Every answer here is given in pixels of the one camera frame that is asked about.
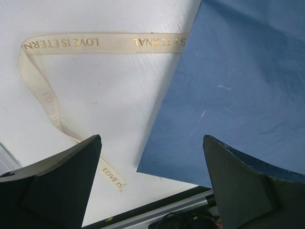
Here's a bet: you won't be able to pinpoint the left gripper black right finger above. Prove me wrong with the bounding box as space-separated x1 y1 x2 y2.
203 135 305 229

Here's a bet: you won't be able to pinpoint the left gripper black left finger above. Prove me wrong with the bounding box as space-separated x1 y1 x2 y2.
0 135 102 229

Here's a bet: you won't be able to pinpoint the blue wrapping paper sheet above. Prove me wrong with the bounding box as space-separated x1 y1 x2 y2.
137 0 305 187

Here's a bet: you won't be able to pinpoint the cream printed ribbon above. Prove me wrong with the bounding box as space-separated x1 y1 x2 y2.
17 32 188 196

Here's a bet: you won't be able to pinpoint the left aluminium frame post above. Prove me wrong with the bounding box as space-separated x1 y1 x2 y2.
0 143 22 175

